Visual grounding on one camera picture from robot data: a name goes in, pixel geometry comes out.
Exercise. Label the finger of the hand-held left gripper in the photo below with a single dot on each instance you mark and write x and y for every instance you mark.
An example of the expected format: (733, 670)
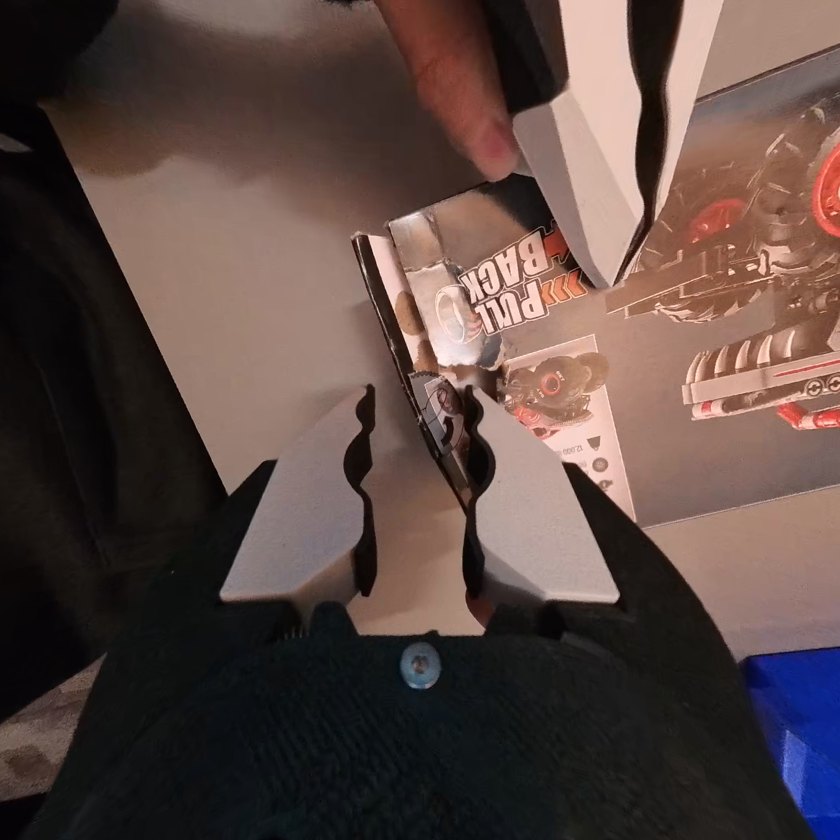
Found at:
(692, 59)
(584, 184)

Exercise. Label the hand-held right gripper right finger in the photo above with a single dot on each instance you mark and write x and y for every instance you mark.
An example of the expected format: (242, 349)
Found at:
(531, 525)

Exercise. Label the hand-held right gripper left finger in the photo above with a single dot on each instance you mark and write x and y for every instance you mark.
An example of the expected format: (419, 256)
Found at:
(295, 518)

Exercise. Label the toy monster truck box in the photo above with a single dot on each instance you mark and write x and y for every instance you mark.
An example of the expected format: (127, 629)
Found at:
(656, 367)

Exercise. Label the person's left hand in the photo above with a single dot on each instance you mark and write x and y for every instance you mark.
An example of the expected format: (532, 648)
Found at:
(453, 79)

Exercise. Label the person's dark clothing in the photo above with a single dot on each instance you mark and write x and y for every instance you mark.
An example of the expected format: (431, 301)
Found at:
(79, 394)

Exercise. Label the blue plastic bin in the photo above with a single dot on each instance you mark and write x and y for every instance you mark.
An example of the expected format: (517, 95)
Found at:
(800, 722)

